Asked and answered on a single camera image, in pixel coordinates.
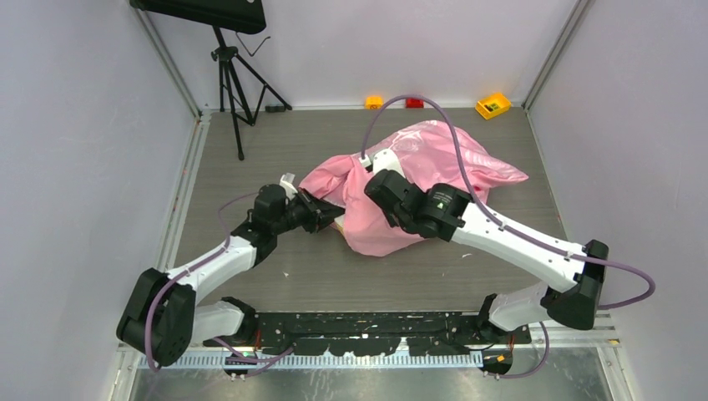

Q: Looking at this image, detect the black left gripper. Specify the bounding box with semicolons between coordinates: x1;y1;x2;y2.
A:
271;186;345;235

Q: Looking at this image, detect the pink floral pillowcase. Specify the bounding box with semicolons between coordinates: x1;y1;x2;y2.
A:
300;120;528;257

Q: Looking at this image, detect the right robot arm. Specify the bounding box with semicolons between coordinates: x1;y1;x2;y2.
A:
364;170;609;343

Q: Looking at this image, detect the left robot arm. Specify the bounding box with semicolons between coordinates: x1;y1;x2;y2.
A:
116;184;345;369

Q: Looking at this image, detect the small black adapter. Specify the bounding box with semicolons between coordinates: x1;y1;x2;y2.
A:
265;104;287;114

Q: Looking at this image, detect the orange toy block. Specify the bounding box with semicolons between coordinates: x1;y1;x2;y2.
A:
364;96;384;109

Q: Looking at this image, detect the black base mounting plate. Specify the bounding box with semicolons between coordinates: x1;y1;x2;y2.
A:
220;312;531;357

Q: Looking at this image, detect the red toy block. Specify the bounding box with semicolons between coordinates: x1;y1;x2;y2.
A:
405;97;425;109

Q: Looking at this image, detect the yellow toy bin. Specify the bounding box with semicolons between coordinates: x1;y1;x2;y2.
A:
475;93;513;120

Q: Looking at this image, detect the black light panel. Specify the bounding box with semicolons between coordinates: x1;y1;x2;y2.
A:
129;0;266;34

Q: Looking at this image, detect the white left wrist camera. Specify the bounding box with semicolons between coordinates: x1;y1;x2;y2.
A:
279;173;299;201

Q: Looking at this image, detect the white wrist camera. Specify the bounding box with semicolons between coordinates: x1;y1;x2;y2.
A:
279;173;299;201
358;148;405;176

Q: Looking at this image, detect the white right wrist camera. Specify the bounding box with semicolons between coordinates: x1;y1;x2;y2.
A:
358;148;405;176

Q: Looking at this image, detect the black camera tripod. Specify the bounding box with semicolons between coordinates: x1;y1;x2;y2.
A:
210;26;293;161

